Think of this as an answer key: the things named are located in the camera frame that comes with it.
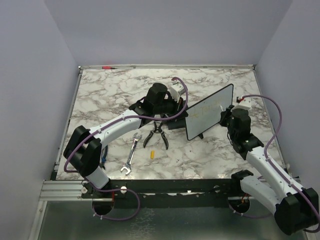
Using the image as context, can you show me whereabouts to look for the blue handled cutters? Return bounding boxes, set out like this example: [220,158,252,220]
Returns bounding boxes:
[99,146,108,170]

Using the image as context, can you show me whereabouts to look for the black front mounting rail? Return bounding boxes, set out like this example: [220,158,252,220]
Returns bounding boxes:
[51,172,261,210]

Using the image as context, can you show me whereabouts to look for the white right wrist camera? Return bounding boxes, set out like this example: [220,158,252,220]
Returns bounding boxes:
[234,96,252,111]

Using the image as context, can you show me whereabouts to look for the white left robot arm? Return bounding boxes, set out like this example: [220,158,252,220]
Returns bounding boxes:
[63,77,188,198]

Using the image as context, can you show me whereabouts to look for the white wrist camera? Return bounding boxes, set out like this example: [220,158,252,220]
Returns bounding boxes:
[169,83,186,99]
[234,96,252,111]

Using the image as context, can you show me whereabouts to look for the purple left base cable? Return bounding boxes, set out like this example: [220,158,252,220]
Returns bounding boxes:
[92,186,141,221]

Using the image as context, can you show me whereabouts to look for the black framed whiteboard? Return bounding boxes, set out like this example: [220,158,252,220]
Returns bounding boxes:
[185,83,234,141]

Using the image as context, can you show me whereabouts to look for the black handled pliers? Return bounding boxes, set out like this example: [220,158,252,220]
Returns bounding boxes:
[143,121,169,150]

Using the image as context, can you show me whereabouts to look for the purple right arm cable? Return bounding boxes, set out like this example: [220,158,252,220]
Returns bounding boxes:
[242,94,320,232]

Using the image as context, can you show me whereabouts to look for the silver open-end wrench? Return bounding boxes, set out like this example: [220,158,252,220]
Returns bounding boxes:
[120,132,142,176]

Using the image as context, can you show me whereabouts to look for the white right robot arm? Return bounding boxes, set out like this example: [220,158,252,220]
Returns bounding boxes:
[220,105,320,235]

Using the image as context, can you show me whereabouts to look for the yellow marker cap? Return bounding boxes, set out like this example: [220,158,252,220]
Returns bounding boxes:
[150,150,155,159]

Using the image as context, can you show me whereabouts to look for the red marker on rail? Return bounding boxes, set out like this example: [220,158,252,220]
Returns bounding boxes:
[101,66,117,70]

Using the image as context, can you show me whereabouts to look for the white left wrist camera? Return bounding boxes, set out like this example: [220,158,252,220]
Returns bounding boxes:
[169,83,186,99]

